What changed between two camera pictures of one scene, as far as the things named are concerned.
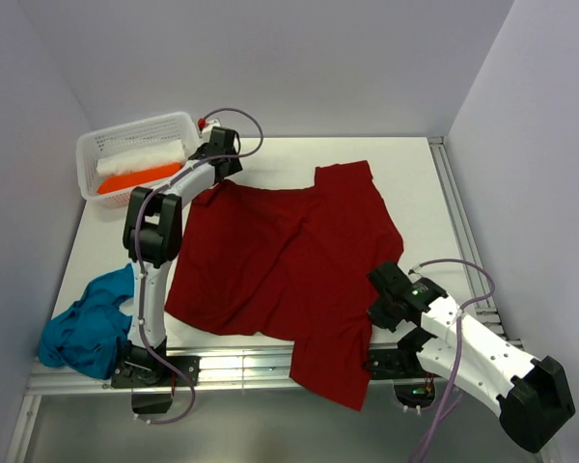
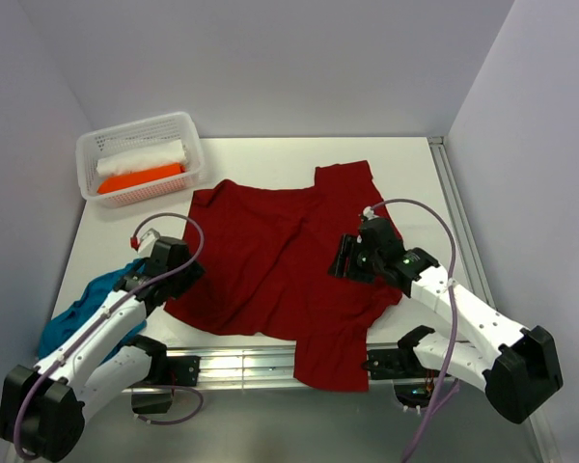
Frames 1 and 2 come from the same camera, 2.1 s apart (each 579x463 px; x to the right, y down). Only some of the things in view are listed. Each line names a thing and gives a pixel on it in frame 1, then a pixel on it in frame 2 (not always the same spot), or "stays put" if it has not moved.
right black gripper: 375,313 to 346,247
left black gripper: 235,166 to 191,274
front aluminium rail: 222,369 stays put
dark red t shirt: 293,263 stays put
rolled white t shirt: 173,152 stays put
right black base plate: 391,363 stays put
